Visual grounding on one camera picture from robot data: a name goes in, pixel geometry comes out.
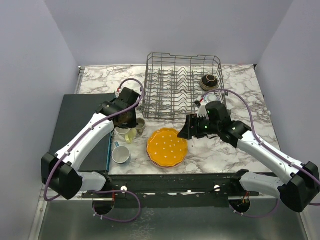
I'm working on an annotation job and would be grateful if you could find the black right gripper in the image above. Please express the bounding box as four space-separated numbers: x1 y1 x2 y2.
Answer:
177 113 221 140

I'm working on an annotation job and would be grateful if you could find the orange blue patterned bowl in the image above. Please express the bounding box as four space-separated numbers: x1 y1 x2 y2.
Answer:
199 92 220 106

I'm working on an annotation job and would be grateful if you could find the pale yellow mug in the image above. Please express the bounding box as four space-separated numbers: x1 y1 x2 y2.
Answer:
114 127 137 144

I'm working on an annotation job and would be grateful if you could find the dark brown bowl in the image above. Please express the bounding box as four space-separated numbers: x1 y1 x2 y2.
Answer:
199 74 218 92

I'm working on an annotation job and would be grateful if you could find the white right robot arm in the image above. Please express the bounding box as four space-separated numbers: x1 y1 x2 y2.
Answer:
177 101 320 213

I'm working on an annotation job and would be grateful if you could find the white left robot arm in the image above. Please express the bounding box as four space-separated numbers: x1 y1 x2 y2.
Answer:
41 87 143 200

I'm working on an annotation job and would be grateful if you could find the orange polka dot plate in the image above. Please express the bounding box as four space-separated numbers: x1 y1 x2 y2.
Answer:
146 127 188 156

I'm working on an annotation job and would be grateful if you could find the small grey cup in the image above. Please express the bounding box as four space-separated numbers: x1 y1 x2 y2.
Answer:
136 118 146 134

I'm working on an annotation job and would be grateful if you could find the blue mug white inside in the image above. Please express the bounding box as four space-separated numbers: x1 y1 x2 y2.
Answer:
111 141 131 165

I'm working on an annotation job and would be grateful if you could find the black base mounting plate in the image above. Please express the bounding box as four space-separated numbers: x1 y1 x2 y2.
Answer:
82 170 283 208

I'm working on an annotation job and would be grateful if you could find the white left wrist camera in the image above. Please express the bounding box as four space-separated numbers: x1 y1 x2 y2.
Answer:
114 87 123 98

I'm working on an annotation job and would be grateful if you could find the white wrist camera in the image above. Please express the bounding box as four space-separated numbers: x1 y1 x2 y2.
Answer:
194 96 209 119
114 87 123 98

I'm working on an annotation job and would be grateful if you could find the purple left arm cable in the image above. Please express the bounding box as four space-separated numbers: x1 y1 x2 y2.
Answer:
43 78 145 223

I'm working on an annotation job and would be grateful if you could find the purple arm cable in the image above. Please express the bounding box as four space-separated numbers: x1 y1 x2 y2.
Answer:
212 88 320 218
43 78 145 223

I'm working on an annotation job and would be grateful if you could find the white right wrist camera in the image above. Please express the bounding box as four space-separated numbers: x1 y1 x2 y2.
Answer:
194 96 209 119

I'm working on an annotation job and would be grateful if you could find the grey wire dish rack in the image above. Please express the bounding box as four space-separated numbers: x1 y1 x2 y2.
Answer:
141 52 224 121

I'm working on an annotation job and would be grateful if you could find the dark network switch box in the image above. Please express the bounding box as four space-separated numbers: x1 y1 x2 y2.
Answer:
49 93 116 172

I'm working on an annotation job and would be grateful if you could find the aluminium rail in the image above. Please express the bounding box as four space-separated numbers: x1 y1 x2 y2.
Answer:
41 176 305 201

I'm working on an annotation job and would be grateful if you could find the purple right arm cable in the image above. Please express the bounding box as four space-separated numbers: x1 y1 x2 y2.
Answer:
212 88 320 218

